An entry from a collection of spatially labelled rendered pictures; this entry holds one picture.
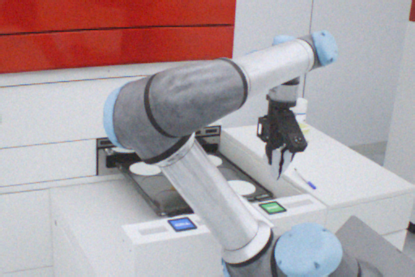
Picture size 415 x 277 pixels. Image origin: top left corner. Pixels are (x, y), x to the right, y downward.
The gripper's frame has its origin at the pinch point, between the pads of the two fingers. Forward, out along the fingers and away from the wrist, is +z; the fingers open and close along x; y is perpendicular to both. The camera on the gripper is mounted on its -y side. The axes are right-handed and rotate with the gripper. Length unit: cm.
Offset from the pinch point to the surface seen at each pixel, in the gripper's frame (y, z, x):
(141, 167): 49, 16, 19
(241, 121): 209, 67, -110
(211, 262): -4.5, 18.7, 19.5
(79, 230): 28, 24, 44
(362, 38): 212, 11, -209
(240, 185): 27.1, 15.6, -5.2
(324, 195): 1.9, 9.1, -18.0
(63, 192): 53, 24, 43
